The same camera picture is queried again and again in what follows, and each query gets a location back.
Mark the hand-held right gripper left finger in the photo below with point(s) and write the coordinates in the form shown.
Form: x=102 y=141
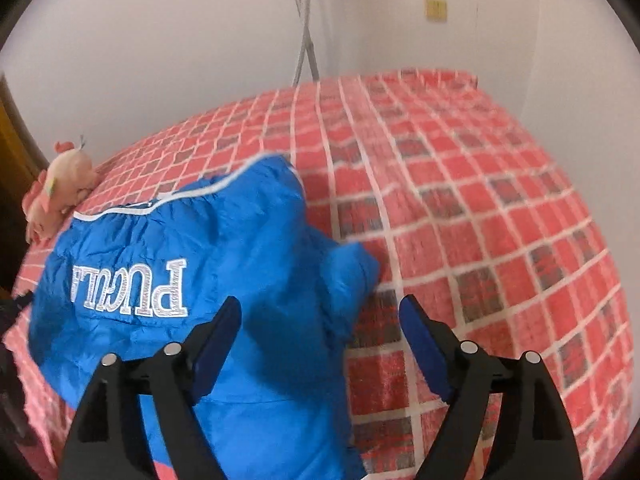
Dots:
x=215 y=355

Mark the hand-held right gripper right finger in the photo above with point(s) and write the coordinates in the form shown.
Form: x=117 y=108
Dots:
x=425 y=355

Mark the blue puffer jacket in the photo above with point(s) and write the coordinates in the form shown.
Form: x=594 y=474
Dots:
x=260 y=260

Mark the pink plush toy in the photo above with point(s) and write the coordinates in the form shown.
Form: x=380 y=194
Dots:
x=62 y=185

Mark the wooden door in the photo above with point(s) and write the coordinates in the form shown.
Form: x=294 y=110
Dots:
x=15 y=160

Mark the bed with red checked sheet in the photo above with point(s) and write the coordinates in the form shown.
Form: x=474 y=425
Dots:
x=475 y=210

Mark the white garment steamer stand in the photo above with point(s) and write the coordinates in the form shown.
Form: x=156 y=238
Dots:
x=305 y=35

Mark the yellow wall socket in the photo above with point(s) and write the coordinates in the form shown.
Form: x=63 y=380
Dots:
x=436 y=9

